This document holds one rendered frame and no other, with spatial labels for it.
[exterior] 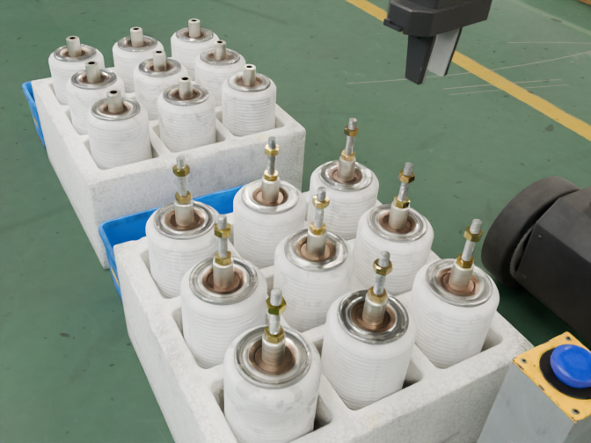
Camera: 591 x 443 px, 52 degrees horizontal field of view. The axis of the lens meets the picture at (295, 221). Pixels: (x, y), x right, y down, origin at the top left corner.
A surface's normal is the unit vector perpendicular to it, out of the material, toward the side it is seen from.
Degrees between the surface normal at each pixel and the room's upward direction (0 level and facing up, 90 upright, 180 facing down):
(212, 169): 90
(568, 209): 45
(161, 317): 0
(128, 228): 88
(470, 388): 90
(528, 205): 37
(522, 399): 90
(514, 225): 55
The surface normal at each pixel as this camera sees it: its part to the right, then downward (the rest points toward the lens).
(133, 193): 0.51, 0.55
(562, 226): -0.58, -0.36
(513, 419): -0.87, 0.26
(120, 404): 0.06, -0.78
